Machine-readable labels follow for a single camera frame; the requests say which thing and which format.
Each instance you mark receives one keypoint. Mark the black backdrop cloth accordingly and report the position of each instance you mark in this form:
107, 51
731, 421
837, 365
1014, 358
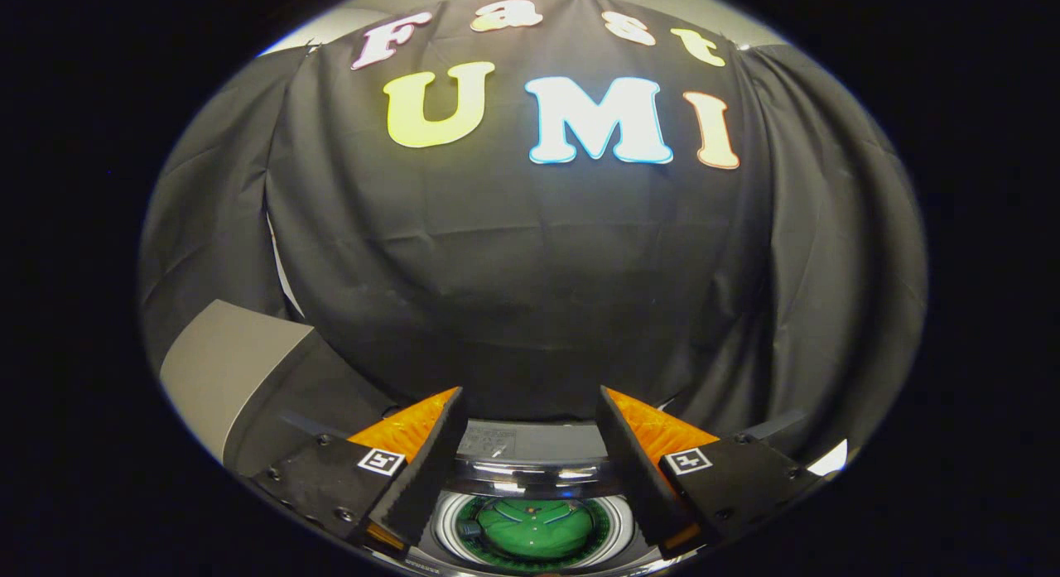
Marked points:
538, 271

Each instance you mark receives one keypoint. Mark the grey washing machine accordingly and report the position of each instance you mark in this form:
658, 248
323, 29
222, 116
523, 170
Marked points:
538, 482

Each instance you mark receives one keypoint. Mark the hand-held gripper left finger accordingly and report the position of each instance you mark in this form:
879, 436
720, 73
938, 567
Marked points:
418, 478

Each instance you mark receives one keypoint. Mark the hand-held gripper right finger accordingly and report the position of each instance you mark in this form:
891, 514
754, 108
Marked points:
633, 478

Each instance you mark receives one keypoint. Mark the green polo shirt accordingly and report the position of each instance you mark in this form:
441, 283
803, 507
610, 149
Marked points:
534, 527

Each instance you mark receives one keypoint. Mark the white flat sheet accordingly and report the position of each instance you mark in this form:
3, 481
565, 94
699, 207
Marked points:
831, 459

